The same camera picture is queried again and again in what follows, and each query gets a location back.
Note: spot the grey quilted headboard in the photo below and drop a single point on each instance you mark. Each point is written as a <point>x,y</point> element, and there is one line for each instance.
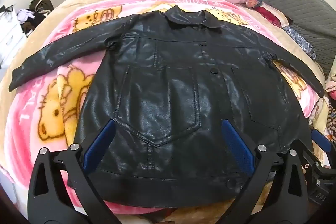
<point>294,3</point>

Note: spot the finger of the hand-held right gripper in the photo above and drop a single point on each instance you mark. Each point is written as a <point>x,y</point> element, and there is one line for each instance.
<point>320,140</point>

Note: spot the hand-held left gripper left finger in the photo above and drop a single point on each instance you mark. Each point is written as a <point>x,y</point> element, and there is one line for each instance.
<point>99,145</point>

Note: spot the pile of dark clothes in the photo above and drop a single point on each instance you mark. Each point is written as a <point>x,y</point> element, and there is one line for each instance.
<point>39,10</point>

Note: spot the red patterned cloth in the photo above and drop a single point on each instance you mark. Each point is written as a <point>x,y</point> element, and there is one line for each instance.
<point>270,15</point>

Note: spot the blue white patterned cloth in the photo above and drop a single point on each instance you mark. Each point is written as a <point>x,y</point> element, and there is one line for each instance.
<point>299,40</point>

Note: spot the black leather jacket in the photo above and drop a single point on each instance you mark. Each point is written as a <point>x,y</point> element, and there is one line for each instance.
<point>168,98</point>

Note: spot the pink cartoon printed blanket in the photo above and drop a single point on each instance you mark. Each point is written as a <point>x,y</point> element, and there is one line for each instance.
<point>60,98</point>

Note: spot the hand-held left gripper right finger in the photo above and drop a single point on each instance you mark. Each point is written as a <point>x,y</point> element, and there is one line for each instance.
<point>236,145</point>

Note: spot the striped cloth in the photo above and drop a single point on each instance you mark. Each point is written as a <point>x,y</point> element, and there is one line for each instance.
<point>329,119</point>

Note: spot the light purple cloth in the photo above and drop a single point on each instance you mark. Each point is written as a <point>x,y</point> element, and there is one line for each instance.
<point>25,15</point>

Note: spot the white drawer cabinet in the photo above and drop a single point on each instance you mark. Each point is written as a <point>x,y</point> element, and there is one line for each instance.
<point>10,35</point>

